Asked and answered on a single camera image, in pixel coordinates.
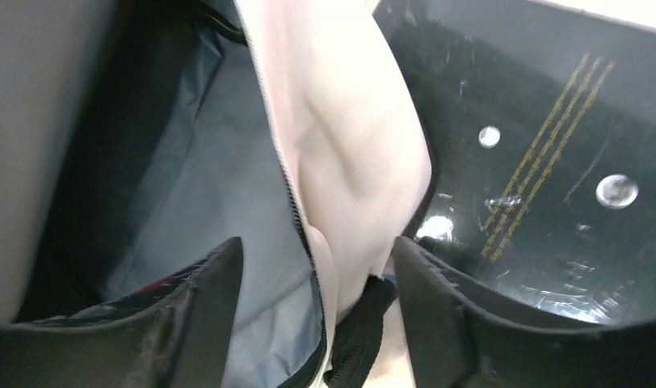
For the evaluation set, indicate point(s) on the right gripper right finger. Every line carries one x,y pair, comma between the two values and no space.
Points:
461,333

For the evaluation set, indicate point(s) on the beige canvas backpack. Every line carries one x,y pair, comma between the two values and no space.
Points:
137,136

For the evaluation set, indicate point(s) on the black notebook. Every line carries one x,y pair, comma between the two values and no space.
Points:
542,127

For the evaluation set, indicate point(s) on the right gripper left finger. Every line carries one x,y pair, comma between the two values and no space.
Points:
172,333

